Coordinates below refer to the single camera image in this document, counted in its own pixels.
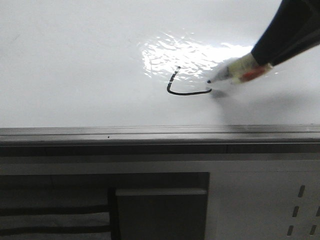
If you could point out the grey metal whiteboard tray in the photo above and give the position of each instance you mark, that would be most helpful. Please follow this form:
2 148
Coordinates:
132 140

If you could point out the white slotted metal panel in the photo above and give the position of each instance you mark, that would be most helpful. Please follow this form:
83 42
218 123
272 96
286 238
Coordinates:
264 201

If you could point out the white glossy whiteboard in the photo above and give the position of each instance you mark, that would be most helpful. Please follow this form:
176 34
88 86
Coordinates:
106 63

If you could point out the white black-capped marker pen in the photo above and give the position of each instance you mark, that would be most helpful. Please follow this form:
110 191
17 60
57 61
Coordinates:
222 75

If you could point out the dark square panel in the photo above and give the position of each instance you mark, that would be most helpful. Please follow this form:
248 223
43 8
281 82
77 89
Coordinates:
162 213

